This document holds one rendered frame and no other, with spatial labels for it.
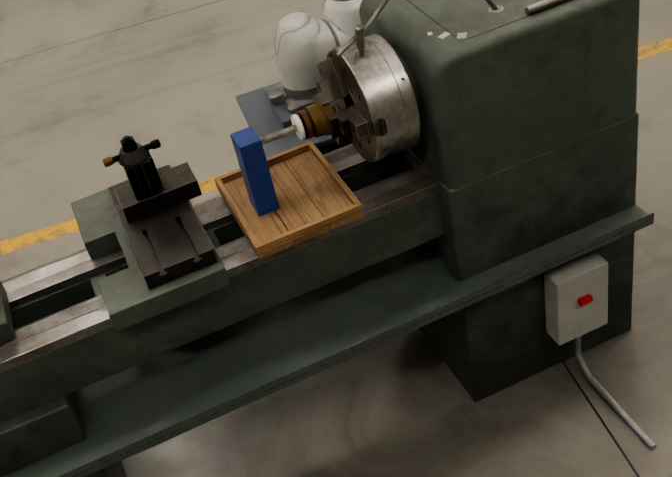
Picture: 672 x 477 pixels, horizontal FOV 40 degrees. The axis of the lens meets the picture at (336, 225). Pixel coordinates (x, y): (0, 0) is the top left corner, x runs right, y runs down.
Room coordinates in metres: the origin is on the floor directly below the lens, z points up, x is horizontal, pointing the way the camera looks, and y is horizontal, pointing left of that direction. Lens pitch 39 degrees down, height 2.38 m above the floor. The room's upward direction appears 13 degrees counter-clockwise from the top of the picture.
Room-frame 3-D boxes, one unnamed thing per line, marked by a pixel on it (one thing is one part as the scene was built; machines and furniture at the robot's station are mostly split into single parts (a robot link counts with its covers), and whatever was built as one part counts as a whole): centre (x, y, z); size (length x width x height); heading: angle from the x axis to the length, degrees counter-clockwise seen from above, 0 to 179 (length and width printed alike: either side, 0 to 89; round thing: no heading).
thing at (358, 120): (2.01, -0.11, 1.09); 0.12 x 0.11 x 0.05; 15
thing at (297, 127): (2.05, 0.09, 1.08); 0.13 x 0.07 x 0.07; 105
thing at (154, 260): (1.97, 0.45, 0.95); 0.43 x 0.18 x 0.04; 15
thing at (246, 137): (2.03, 0.18, 1.00); 0.08 x 0.06 x 0.23; 15
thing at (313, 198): (2.05, 0.11, 0.89); 0.36 x 0.30 x 0.04; 15
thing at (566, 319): (1.82, -0.71, 0.22); 0.42 x 0.18 x 0.44; 15
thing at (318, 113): (2.08, -0.01, 1.08); 0.09 x 0.09 x 0.09; 15
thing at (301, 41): (2.70, -0.02, 0.97); 0.18 x 0.16 x 0.22; 109
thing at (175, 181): (2.04, 0.44, 1.00); 0.20 x 0.10 x 0.05; 105
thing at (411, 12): (2.24, -0.54, 1.06); 0.59 x 0.48 x 0.39; 105
